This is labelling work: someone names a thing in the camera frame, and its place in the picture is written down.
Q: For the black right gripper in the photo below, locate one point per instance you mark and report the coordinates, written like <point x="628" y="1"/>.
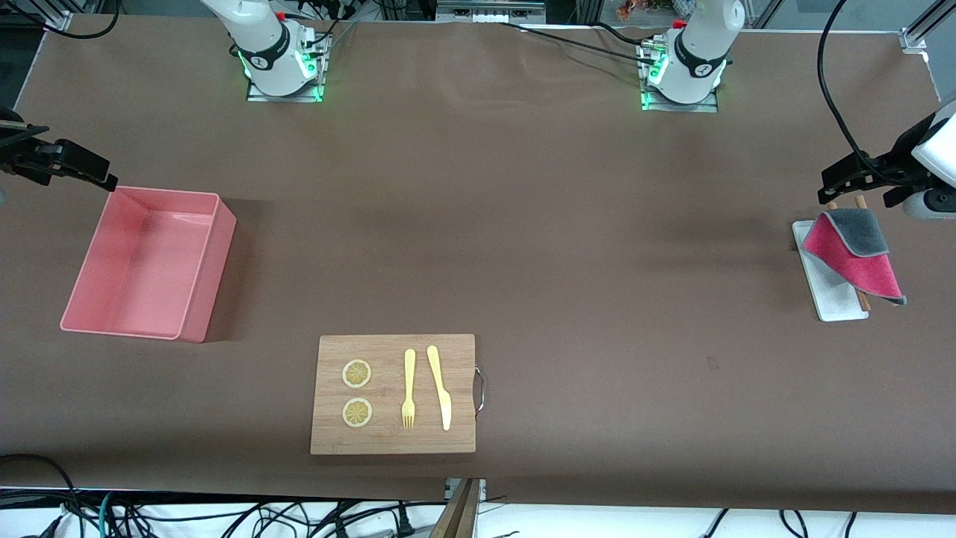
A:
<point x="22" y="158"/>

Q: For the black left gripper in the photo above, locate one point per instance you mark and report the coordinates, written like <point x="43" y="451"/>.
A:
<point x="894" y="166"/>

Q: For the pink and grey cloth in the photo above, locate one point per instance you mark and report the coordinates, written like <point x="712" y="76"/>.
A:
<point x="859" y="258"/>

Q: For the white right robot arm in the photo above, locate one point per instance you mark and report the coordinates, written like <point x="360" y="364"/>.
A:
<point x="261" y="45"/>

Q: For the pink plastic bin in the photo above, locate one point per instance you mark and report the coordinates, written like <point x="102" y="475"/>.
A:
<point x="142" y="261"/>

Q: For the white rack base tray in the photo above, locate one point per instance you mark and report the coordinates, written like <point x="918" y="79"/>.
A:
<point x="825" y="291"/>

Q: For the small orange object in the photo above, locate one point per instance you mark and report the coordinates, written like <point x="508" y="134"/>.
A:
<point x="626" y="9"/>

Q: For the yellow lemon slice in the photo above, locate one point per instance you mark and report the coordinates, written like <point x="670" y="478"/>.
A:
<point x="357" y="373"/>
<point x="357" y="413"/>

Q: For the yellow plastic fork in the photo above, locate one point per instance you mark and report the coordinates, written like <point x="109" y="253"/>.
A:
<point x="409" y="373"/>

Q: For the bamboo cutting board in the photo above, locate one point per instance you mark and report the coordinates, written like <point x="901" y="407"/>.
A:
<point x="388" y="441"/>

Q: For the yellow plastic knife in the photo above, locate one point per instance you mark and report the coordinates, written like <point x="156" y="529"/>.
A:
<point x="441" y="388"/>

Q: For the grey power strip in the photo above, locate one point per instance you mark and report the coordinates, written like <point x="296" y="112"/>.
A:
<point x="489" y="11"/>

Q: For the wooden plank piece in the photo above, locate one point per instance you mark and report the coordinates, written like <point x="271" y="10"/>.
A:
<point x="455" y="515"/>

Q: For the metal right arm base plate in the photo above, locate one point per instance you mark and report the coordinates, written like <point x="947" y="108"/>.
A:
<point x="261" y="98"/>

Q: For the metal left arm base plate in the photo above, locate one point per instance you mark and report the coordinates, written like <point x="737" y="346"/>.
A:
<point x="706" y="107"/>

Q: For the small metal bracket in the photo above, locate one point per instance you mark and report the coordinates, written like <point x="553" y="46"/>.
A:
<point x="450" y="489"/>

